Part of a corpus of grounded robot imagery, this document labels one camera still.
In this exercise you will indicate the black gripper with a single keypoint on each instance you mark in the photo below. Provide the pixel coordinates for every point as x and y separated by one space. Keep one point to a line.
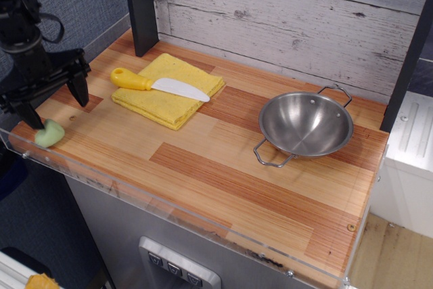
35 74

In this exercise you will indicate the light green toy broccoli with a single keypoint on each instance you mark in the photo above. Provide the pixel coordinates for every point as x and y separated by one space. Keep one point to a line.
50 135

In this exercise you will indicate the stainless steel bowl with handles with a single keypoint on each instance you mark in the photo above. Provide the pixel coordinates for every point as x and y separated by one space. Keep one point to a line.
306 124

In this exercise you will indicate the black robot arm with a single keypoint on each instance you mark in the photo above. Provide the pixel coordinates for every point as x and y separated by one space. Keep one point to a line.
20 31

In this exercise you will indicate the yellow folded cloth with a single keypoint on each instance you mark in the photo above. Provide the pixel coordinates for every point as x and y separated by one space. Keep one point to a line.
167 109

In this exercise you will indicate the clear acrylic table guard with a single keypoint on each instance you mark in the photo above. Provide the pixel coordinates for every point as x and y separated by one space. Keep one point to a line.
309 210

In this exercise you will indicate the silver toy fridge cabinet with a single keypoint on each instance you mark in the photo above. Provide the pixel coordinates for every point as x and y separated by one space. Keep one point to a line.
117 221

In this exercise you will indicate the yellow black object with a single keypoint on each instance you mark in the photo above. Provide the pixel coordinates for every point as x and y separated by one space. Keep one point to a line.
41 281

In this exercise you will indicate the silver dispenser button panel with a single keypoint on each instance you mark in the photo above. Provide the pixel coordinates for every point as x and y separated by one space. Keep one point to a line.
177 264

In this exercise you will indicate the white side cabinet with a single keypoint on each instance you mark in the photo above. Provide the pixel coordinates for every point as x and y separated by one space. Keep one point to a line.
403 192

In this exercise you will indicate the yellow handled white knife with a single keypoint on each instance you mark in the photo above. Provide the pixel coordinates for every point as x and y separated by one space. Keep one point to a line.
124 78

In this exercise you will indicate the dark left post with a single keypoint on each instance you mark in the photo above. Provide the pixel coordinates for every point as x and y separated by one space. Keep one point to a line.
144 26

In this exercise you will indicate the dark post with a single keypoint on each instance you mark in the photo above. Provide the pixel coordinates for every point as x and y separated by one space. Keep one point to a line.
413 54
144 26

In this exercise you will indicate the dark right post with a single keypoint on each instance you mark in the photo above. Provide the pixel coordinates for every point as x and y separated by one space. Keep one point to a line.
413 54

